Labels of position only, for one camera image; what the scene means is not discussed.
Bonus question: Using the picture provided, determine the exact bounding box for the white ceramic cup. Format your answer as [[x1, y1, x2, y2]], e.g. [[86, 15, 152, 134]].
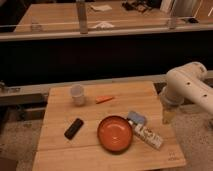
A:
[[70, 84, 85, 106]]

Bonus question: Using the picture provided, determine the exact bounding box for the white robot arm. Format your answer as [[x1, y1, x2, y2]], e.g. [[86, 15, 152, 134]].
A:
[[159, 62, 213, 124]]

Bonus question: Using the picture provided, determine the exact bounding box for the white printed tube package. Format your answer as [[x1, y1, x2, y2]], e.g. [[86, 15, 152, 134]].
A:
[[129, 120, 164, 150]]

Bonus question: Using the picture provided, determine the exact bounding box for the red round bowl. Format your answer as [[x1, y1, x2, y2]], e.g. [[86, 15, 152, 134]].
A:
[[97, 116, 133, 153]]

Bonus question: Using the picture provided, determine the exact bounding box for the orange carrot piece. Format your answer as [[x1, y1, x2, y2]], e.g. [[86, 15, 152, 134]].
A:
[[95, 96, 114, 104]]

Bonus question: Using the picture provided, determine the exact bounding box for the black remote control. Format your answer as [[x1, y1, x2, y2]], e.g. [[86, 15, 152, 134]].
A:
[[64, 118, 84, 140]]

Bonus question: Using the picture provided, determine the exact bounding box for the white crumpled cloth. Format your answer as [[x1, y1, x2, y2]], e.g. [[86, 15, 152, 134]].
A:
[[92, 21, 114, 29]]

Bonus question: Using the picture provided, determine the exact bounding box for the black device pile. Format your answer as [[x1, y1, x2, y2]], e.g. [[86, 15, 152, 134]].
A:
[[122, 0, 151, 13]]

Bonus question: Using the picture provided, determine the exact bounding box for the white paper sheet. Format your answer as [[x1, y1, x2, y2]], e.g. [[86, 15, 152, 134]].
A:
[[90, 5, 112, 12]]

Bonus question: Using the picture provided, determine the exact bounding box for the metal rail frame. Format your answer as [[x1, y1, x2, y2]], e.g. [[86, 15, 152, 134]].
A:
[[0, 70, 213, 107]]

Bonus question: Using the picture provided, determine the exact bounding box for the grey vertical post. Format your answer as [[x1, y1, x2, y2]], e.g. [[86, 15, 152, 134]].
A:
[[76, 0, 88, 34]]

